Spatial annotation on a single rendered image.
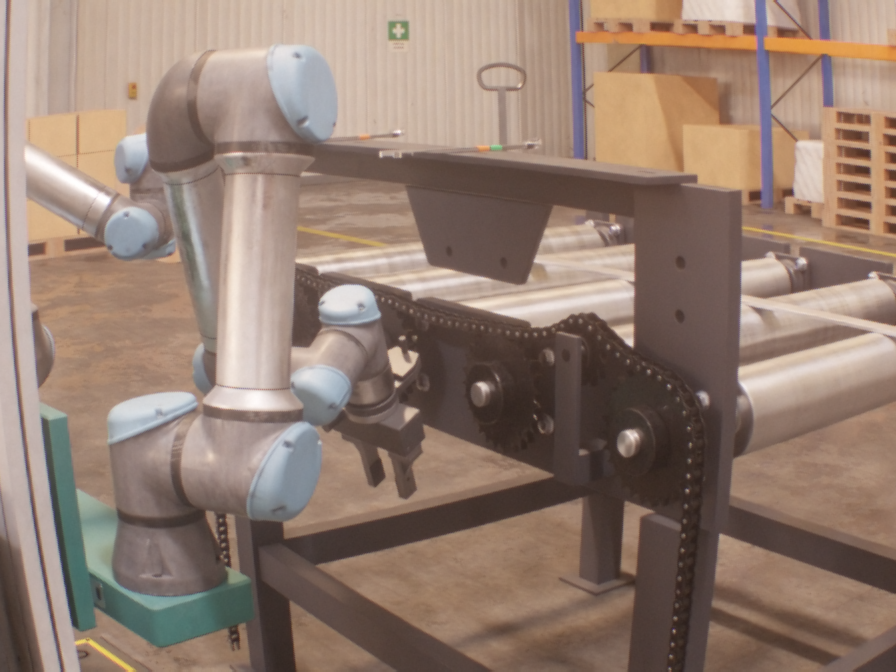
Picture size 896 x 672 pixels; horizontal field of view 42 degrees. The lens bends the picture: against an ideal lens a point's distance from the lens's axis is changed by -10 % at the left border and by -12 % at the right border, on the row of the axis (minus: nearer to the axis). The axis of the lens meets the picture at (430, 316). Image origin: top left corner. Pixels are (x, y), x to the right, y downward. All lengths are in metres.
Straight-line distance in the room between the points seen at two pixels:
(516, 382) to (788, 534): 1.16
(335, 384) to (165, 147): 0.37
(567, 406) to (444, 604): 1.61
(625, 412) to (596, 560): 1.72
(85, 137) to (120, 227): 7.52
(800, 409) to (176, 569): 0.82
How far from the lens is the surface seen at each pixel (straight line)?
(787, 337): 2.10
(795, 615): 3.10
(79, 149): 9.32
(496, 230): 1.84
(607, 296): 2.21
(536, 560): 3.44
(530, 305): 2.11
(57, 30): 12.02
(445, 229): 1.94
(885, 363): 1.86
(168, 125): 1.49
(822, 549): 2.69
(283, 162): 1.42
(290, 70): 1.41
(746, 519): 2.83
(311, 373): 1.61
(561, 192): 1.73
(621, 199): 1.64
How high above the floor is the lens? 1.30
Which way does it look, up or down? 11 degrees down
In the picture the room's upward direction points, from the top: 1 degrees counter-clockwise
